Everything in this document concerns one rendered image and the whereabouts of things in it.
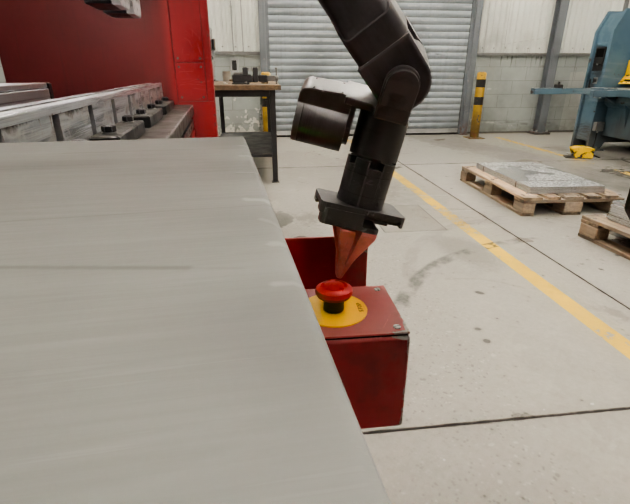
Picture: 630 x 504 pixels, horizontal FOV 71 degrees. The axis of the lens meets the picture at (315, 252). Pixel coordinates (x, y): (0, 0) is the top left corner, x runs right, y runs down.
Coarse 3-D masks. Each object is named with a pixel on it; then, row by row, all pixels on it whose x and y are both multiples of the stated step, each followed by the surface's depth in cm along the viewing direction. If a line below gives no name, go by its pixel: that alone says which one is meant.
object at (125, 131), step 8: (136, 120) 108; (120, 128) 93; (128, 128) 93; (136, 128) 99; (144, 128) 109; (96, 136) 81; (104, 136) 81; (112, 136) 82; (120, 136) 83; (128, 136) 90; (136, 136) 98
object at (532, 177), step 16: (496, 176) 389; (512, 176) 371; (528, 176) 371; (544, 176) 371; (560, 176) 371; (576, 176) 371; (528, 192) 339; (544, 192) 338; (560, 192) 339; (576, 192) 340; (592, 192) 341
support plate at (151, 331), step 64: (0, 192) 7; (64, 192) 7; (128, 192) 7; (192, 192) 7; (256, 192) 7; (0, 256) 4; (64, 256) 4; (128, 256) 4; (192, 256) 4; (256, 256) 4; (0, 320) 3; (64, 320) 3; (128, 320) 3; (192, 320) 3; (256, 320) 3; (0, 384) 3; (64, 384) 3; (128, 384) 3; (192, 384) 3; (256, 384) 3; (320, 384) 3; (0, 448) 2; (64, 448) 2; (128, 448) 2; (192, 448) 2; (256, 448) 2; (320, 448) 2
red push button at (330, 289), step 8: (328, 280) 47; (336, 280) 47; (320, 288) 46; (328, 288) 45; (336, 288) 45; (344, 288) 45; (320, 296) 45; (328, 296) 45; (336, 296) 44; (344, 296) 45; (328, 304) 46; (336, 304) 46; (328, 312) 46; (336, 312) 46
